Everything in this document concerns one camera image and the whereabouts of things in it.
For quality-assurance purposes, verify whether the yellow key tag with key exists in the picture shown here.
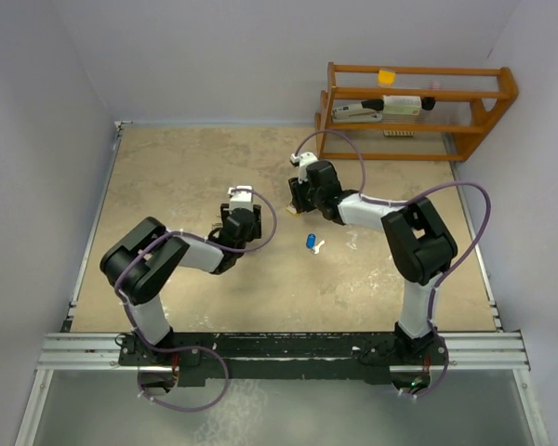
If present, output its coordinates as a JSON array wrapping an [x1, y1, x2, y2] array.
[[286, 203, 300, 216]]

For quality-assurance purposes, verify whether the blue key tag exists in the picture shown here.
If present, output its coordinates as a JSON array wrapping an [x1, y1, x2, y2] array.
[[305, 233, 316, 249]]

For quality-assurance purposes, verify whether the silver key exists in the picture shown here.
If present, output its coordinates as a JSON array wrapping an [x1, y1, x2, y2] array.
[[310, 240, 326, 255]]

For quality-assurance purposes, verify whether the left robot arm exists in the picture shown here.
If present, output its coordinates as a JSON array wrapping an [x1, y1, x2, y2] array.
[[100, 203, 262, 364]]

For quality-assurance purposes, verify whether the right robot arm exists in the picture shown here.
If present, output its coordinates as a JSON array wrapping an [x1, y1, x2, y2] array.
[[288, 152, 458, 363]]

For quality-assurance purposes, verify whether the small comb binding piece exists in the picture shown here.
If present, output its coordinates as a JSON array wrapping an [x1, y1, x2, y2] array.
[[383, 130, 416, 138]]

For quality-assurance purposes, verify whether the wooden shelf rack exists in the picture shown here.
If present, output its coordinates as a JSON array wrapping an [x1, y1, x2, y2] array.
[[315, 62, 519, 162]]

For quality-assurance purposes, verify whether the white stapler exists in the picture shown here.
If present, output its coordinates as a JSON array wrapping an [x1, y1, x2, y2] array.
[[331, 98, 384, 124]]

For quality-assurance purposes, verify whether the white green box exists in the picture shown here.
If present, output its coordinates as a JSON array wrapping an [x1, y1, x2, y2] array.
[[383, 96, 422, 116]]

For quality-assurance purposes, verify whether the yellow sticky note block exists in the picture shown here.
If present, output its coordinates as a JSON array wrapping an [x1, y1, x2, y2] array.
[[377, 69, 396, 87]]

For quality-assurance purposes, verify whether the small black object on shelf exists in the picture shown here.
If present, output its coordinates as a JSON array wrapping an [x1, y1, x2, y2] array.
[[421, 97, 436, 111]]

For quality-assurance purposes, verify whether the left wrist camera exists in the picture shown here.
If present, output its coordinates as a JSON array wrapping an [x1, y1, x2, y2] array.
[[228, 186, 254, 213]]

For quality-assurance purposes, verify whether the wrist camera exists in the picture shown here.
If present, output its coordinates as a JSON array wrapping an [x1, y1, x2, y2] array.
[[289, 151, 318, 183], [228, 186, 254, 213]]

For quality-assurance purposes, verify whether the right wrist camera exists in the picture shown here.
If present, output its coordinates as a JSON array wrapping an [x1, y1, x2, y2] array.
[[289, 151, 318, 183]]

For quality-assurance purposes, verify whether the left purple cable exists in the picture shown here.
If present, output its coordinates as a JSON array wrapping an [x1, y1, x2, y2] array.
[[113, 185, 279, 357]]

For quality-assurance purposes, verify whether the purple cable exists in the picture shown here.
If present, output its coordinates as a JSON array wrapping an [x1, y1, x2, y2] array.
[[113, 185, 279, 357], [292, 129, 493, 400]]

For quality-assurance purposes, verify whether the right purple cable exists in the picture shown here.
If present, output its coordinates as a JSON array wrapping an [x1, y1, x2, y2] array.
[[292, 129, 493, 400]]

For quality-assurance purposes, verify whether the black mounting base rail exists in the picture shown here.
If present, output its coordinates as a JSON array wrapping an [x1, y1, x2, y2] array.
[[116, 331, 447, 388]]

